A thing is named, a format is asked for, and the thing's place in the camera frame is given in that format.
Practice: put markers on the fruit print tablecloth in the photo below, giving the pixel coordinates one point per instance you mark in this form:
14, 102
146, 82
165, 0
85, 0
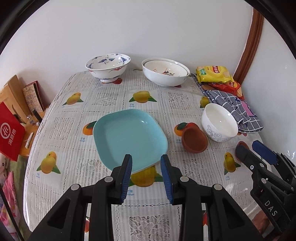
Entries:
76, 143

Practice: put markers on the red chip bag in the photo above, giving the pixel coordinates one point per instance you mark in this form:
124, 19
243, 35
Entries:
231, 88

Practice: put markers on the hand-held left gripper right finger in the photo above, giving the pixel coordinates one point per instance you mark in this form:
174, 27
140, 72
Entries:
166, 178

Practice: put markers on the small wooden side table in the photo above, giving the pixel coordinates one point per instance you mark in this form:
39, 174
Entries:
26, 151

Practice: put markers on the green square plate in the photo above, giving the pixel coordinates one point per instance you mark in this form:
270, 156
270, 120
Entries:
145, 168

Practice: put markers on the white pen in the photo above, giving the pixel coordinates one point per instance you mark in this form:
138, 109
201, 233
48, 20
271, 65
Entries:
29, 140

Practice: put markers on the brown patterned book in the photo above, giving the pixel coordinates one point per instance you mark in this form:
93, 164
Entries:
32, 96

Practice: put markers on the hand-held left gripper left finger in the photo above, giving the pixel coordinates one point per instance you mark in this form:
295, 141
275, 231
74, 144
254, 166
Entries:
127, 178

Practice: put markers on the yellow chip bag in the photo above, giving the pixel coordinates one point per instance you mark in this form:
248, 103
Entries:
214, 74

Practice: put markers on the small brown clay bowl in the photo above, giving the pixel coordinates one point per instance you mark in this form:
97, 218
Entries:
242, 144
194, 140

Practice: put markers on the grey checked cloth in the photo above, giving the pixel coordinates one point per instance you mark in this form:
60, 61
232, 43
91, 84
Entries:
231, 102

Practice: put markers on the brown wooden door frame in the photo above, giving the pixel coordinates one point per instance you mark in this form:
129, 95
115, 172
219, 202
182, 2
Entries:
251, 46

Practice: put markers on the red box with logo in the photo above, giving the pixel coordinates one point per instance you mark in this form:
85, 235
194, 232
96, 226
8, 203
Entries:
10, 134

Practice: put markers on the white patterned bowl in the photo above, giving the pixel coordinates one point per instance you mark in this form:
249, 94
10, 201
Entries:
218, 125

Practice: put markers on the teal square plate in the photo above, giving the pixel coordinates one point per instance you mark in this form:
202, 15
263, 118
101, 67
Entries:
128, 136

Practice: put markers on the pink fabric piece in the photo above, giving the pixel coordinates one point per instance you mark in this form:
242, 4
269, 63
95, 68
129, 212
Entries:
248, 110

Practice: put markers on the blue patterned footed bowl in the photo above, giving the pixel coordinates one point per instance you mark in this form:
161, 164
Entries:
107, 67

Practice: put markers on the white bowl with red print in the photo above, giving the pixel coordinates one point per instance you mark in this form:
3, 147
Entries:
165, 68

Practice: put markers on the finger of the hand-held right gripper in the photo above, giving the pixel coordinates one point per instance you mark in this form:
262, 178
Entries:
248, 157
264, 150

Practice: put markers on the large white bowl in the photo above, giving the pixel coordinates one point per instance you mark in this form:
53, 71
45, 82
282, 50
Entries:
165, 80

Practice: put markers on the pink floral cloth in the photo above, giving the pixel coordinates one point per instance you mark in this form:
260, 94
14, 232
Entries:
10, 201

